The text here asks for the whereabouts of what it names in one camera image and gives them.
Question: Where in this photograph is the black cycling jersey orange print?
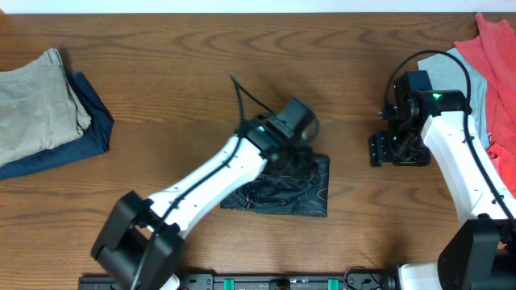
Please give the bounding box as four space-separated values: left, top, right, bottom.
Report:
220 154 330 218

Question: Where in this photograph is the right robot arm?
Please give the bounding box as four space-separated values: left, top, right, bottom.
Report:
369 90 515 289

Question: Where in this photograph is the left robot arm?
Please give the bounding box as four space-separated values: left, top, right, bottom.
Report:
91 113 318 289

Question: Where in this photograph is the light grey t-shirt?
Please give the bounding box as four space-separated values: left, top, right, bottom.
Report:
418 48 489 149

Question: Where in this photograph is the red t-shirt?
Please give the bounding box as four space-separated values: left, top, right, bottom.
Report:
454 13 515 193

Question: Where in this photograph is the folded navy blue garment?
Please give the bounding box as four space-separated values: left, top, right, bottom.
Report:
1 72 114 180

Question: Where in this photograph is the folded beige garment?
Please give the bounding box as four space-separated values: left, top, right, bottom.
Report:
1 48 91 165

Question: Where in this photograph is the black mounting rail base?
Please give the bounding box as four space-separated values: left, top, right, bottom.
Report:
77 265 404 290

